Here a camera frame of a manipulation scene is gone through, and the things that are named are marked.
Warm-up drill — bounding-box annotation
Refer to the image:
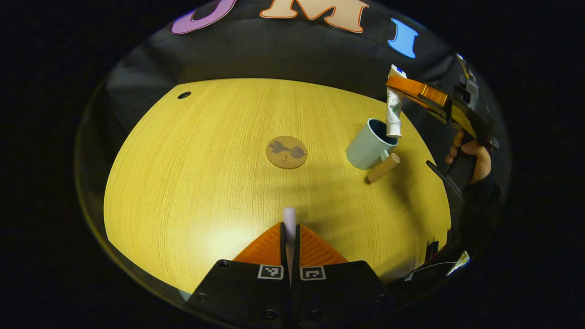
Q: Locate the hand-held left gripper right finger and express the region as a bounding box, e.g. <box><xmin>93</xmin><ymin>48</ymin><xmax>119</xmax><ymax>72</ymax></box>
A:
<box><xmin>292</xmin><ymin>224</ymin><xmax>396</xmax><ymax>327</ymax></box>

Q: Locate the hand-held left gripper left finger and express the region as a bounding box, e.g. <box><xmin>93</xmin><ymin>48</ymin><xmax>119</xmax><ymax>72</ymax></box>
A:
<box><xmin>185</xmin><ymin>223</ymin><xmax>292</xmax><ymax>327</ymax></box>

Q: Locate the white toothpaste tube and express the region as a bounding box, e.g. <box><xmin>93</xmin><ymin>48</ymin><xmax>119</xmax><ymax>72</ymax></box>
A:
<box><xmin>385</xmin><ymin>64</ymin><xmax>407</xmax><ymax>138</ymax></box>

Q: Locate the pale pink toothbrush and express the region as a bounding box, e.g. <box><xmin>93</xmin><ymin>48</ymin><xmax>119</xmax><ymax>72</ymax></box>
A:
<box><xmin>283</xmin><ymin>208</ymin><xmax>298</xmax><ymax>284</ymax></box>

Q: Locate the light blue cup wooden handle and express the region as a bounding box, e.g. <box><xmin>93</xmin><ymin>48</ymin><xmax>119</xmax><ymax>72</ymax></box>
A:
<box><xmin>346</xmin><ymin>118</ymin><xmax>401</xmax><ymax>184</ymax></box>

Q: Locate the round wooden coaster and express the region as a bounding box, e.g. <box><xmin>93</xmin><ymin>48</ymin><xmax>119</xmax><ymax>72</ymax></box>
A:
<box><xmin>266</xmin><ymin>136</ymin><xmax>308</xmax><ymax>170</ymax></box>

